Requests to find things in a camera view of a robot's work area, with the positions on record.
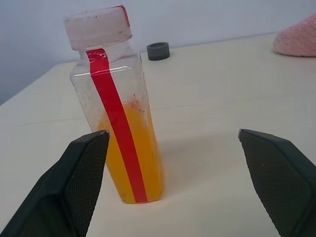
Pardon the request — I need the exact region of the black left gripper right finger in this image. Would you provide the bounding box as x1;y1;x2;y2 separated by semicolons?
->
238;128;316;237

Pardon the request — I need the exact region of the pink fluffy cloth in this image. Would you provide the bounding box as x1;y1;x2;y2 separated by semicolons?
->
272;12;316;58

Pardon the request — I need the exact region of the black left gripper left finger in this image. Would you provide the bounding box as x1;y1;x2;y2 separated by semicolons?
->
0;130;110;237

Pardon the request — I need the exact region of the grey tape roll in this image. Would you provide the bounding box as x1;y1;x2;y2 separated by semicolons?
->
146;42;171;61

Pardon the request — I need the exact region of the bottle with orange liquid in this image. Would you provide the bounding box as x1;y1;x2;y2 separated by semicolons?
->
63;4;165;205

